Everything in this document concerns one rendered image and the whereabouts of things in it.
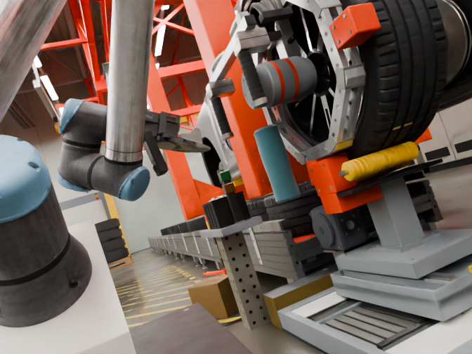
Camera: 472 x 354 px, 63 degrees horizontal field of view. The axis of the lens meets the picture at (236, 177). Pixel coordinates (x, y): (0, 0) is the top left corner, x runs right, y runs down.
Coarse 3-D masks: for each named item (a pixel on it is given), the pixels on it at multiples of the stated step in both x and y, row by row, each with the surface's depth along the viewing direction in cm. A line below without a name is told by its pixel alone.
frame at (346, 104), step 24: (288, 0) 113; (312, 0) 102; (336, 0) 101; (336, 48) 99; (336, 72) 101; (360, 72) 100; (336, 96) 104; (360, 96) 104; (336, 120) 109; (288, 144) 138; (336, 144) 111
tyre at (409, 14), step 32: (352, 0) 100; (384, 0) 99; (416, 0) 101; (384, 32) 96; (416, 32) 100; (384, 64) 98; (416, 64) 101; (384, 96) 101; (416, 96) 105; (384, 128) 106; (416, 128) 114
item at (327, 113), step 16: (304, 16) 125; (304, 32) 144; (320, 32) 120; (304, 48) 132; (320, 48) 122; (320, 64) 131; (320, 80) 135; (320, 96) 130; (288, 112) 149; (304, 112) 150; (320, 112) 151; (304, 128) 145; (320, 128) 145
